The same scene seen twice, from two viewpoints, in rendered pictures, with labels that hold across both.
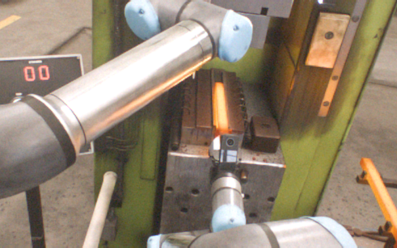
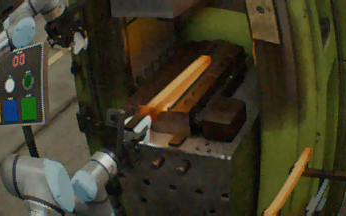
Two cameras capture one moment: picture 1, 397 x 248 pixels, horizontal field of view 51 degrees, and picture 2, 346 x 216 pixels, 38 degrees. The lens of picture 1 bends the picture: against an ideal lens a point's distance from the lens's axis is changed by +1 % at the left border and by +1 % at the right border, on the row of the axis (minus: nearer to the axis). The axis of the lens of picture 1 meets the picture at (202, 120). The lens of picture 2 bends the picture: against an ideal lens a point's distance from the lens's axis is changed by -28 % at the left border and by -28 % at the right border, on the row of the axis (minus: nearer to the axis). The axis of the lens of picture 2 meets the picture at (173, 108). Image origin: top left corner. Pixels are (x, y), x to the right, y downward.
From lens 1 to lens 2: 105 cm
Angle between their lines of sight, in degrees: 31
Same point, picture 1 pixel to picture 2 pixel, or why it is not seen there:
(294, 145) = (277, 136)
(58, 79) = (28, 63)
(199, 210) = (158, 203)
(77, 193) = not seen: hidden behind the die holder
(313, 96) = (278, 76)
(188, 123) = (132, 102)
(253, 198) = (207, 194)
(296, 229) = (29, 160)
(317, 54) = (259, 27)
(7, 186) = not seen: outside the picture
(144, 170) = not seen: hidden behind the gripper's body
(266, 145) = (218, 133)
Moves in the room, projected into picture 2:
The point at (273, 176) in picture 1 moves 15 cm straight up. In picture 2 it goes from (219, 169) to (216, 122)
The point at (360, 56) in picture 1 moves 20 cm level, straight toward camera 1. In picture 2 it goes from (301, 34) to (263, 52)
